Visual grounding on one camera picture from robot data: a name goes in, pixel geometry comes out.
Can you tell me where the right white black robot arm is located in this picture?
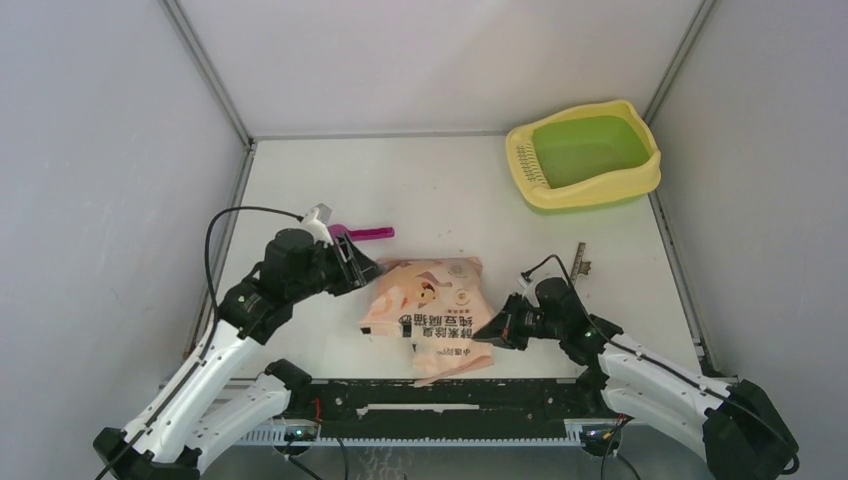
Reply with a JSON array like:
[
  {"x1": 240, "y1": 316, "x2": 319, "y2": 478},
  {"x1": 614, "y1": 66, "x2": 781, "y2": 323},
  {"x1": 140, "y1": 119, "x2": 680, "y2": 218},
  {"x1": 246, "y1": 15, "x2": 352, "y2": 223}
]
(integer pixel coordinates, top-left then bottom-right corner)
[{"x1": 473, "y1": 277, "x2": 800, "y2": 479}]

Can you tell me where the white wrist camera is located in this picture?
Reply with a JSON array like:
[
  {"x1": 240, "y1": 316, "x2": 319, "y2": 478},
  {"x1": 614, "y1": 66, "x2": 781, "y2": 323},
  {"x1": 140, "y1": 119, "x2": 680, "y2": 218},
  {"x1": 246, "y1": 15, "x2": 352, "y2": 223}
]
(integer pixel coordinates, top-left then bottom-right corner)
[
  {"x1": 300, "y1": 203, "x2": 334, "y2": 244},
  {"x1": 518, "y1": 273, "x2": 535, "y2": 292}
]

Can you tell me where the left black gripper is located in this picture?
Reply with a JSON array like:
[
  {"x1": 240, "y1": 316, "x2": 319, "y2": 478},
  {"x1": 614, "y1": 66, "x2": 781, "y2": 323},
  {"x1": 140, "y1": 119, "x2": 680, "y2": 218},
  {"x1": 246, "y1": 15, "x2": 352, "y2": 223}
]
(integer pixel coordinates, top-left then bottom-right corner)
[{"x1": 288, "y1": 231, "x2": 386, "y2": 303}]

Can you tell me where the white slotted cable duct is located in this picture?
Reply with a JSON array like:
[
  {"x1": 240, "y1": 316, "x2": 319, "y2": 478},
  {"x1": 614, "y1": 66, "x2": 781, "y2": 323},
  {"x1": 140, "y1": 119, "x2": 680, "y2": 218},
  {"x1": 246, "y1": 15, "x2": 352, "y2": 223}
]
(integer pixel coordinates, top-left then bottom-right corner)
[{"x1": 235, "y1": 424, "x2": 585, "y2": 447}]

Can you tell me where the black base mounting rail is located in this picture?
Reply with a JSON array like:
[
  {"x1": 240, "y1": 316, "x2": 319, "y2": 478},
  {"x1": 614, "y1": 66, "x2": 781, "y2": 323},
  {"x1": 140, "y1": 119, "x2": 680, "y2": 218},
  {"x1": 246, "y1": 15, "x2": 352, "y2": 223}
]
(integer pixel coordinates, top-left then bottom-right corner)
[{"x1": 284, "y1": 378, "x2": 618, "y2": 438}]

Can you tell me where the black sealing clip strip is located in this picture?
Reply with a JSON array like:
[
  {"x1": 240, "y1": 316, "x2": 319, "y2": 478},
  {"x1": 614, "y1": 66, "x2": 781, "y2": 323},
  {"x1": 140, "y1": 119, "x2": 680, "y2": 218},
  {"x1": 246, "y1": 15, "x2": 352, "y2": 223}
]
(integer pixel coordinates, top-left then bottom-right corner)
[{"x1": 569, "y1": 242, "x2": 592, "y2": 282}]

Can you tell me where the magenta plastic scoop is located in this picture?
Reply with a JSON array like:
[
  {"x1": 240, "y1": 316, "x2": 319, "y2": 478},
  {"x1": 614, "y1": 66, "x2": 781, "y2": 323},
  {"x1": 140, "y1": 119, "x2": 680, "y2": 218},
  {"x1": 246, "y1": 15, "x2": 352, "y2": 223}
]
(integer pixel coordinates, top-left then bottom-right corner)
[{"x1": 328, "y1": 224, "x2": 395, "y2": 242}]

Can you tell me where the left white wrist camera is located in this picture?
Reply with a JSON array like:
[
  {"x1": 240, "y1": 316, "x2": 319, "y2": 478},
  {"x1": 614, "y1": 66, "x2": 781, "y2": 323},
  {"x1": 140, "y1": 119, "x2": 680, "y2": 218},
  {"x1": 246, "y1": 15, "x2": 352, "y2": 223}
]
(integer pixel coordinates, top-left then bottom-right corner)
[{"x1": 300, "y1": 203, "x2": 334, "y2": 244}]

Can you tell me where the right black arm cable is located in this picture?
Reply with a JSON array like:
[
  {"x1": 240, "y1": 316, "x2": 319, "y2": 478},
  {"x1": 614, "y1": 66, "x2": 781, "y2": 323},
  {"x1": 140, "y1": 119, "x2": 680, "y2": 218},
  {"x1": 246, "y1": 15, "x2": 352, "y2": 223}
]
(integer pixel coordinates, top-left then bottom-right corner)
[{"x1": 520, "y1": 254, "x2": 802, "y2": 476}]

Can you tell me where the yellow green litter box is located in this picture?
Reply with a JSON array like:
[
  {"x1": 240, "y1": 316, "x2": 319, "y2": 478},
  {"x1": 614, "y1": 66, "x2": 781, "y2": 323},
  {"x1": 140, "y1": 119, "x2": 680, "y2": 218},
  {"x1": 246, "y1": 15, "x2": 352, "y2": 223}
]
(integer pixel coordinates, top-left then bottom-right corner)
[{"x1": 505, "y1": 99, "x2": 662, "y2": 214}]

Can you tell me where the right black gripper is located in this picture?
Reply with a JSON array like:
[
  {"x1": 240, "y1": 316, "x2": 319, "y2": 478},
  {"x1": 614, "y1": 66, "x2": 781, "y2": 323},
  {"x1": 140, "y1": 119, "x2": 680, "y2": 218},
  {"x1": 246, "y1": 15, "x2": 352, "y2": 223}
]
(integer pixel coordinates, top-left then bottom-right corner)
[{"x1": 472, "y1": 292, "x2": 565, "y2": 352}]

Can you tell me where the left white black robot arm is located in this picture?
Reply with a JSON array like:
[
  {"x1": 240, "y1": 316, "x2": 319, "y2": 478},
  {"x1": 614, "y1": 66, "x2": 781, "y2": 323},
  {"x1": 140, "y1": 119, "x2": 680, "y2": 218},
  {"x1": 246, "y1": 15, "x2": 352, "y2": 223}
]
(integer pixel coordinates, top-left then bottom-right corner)
[{"x1": 93, "y1": 228, "x2": 385, "y2": 479}]

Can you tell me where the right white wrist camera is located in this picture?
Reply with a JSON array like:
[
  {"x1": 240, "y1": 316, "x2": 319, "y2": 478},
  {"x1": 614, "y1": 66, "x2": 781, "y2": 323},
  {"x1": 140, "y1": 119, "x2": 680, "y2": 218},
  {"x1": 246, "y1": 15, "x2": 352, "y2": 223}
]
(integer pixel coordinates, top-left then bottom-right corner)
[{"x1": 518, "y1": 273, "x2": 535, "y2": 292}]

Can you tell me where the pink cat litter bag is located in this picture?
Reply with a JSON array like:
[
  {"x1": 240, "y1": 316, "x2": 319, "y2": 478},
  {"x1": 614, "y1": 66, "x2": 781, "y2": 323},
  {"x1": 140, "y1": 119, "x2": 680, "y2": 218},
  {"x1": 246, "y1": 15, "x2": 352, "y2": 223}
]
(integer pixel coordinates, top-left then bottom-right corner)
[{"x1": 359, "y1": 257, "x2": 495, "y2": 388}]

